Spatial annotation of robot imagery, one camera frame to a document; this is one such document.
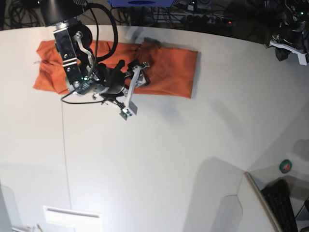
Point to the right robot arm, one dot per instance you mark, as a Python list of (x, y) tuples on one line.
[(84, 70)]

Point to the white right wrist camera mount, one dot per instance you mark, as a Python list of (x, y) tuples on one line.
[(127, 108)]

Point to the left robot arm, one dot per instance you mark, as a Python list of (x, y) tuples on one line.
[(294, 16)]

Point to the black keyboard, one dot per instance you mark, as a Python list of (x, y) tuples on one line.
[(277, 196)]

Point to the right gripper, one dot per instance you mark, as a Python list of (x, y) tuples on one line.
[(113, 83)]

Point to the white paper sheet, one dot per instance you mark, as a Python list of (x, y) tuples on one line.
[(81, 221)]

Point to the green tape roll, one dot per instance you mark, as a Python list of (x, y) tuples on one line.
[(285, 166)]

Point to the orange t-shirt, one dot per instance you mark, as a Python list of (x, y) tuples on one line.
[(171, 71)]

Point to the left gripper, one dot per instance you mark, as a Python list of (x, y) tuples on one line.
[(297, 38)]

